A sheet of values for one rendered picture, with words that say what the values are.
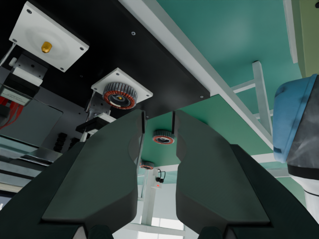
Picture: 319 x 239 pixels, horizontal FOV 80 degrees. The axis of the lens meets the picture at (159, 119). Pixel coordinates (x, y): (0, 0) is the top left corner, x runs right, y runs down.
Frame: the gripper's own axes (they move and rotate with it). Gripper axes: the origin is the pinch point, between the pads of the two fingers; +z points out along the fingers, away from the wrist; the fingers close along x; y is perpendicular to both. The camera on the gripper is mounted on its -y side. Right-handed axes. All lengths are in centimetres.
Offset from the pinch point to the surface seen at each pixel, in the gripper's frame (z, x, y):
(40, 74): 46, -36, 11
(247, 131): 60, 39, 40
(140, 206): 410, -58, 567
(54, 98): 56, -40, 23
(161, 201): 385, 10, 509
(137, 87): 47, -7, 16
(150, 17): 38.0, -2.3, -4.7
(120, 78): 45.8, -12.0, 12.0
